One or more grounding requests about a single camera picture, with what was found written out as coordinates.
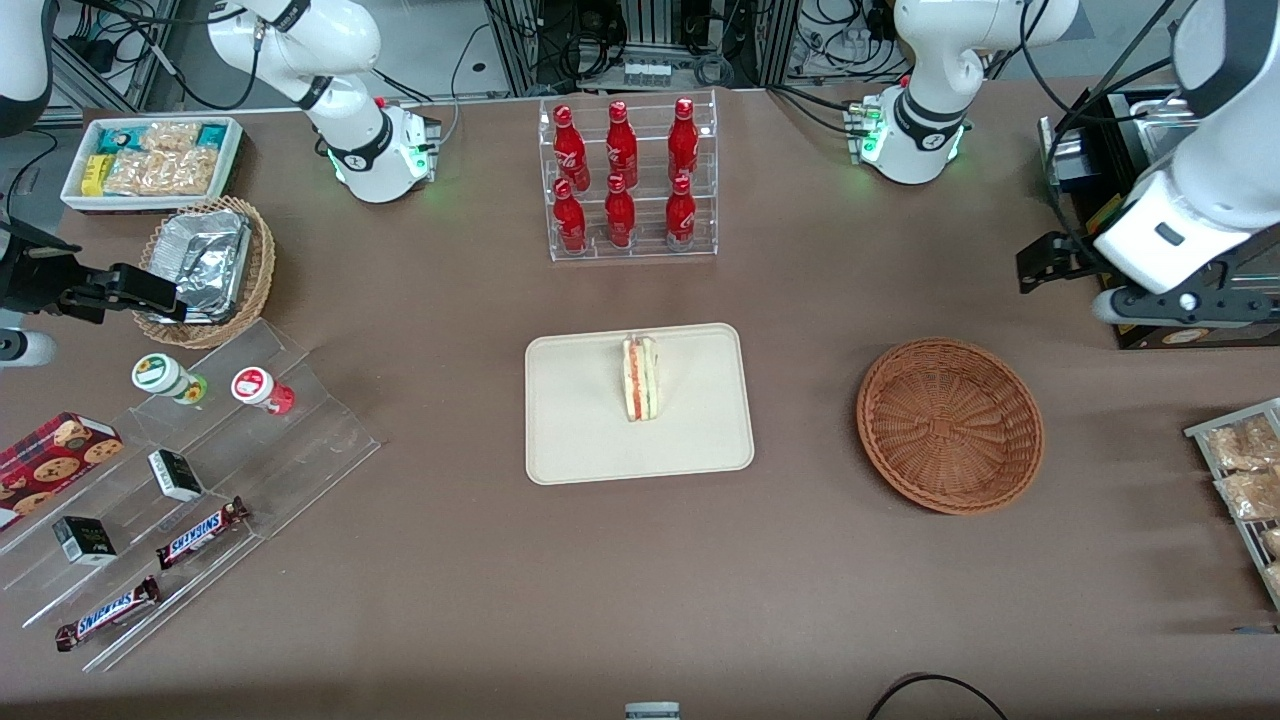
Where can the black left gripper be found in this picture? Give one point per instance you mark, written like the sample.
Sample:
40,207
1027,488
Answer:
1077,259

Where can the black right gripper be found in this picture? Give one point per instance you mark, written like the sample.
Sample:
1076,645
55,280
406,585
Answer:
30,281

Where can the triangular sandwich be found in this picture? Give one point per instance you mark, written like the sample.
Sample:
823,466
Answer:
640,380

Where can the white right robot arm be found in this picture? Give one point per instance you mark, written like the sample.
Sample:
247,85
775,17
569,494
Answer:
340,40

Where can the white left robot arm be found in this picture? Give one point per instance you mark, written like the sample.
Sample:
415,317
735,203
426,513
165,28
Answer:
930,60

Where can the tan wicker basket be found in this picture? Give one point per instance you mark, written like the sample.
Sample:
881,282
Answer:
262,270

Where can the round brown wicker basket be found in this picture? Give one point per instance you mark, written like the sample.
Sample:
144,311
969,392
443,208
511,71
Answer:
950,425

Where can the grey tray with snacks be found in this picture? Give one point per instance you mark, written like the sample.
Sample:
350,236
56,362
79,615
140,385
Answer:
1245,540

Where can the beige plastic tray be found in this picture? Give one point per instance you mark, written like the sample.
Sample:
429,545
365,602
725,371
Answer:
580,420

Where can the silver foil container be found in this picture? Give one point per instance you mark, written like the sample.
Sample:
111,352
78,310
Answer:
205,260

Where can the green lidded cup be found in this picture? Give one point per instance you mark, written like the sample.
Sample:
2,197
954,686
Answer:
160,374

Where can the large clear cracker bag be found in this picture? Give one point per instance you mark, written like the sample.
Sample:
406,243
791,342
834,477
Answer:
160,172

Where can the white rectangular snack bin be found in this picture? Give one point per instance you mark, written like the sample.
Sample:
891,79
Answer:
75,198

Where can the red lidded cup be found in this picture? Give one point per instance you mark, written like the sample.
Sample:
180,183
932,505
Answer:
255,386

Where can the yellow snack packet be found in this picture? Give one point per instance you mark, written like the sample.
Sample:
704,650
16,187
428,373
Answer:
95,175

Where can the small clear cracker bag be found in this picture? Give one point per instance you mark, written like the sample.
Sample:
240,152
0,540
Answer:
170,137

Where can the teal snack packet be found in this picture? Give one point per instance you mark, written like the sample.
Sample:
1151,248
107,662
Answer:
212,135
115,140

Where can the small black box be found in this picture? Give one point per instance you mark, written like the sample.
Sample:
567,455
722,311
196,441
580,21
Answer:
176,476
84,541

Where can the steel warmer pan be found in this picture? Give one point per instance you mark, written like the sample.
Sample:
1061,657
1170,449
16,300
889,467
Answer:
1160,120

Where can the red tartan cookie box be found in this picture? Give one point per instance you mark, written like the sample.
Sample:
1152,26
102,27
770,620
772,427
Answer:
50,462

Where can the black food warmer machine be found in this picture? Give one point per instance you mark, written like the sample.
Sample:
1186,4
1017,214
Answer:
1240,338

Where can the clear acrylic stepped display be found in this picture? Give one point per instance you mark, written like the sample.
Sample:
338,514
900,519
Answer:
320,440

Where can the snickers chocolate bar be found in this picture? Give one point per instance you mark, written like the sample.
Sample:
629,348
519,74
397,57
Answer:
108,613
200,533

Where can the clear bag of snacks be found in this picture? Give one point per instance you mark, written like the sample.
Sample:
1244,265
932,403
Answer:
1274,578
1271,542
1240,445
1250,495

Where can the red cola bottle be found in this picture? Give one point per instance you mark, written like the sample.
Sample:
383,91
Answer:
621,145
683,140
569,145
620,215
681,215
569,220

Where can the clear acrylic bottle rack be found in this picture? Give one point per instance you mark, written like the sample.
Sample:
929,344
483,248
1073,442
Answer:
650,252

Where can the white power strip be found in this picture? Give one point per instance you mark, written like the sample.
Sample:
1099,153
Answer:
645,73

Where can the small grey device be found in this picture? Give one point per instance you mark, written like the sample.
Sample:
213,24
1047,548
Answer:
652,712

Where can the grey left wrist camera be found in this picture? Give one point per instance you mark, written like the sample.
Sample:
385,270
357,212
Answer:
1112,307

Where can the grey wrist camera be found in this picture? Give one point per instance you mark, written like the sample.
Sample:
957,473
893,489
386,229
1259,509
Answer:
1112,307
25,348

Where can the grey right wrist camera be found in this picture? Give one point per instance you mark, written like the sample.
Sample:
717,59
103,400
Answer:
25,348

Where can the aluminium frame rack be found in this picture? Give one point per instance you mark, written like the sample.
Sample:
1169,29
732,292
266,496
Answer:
520,50

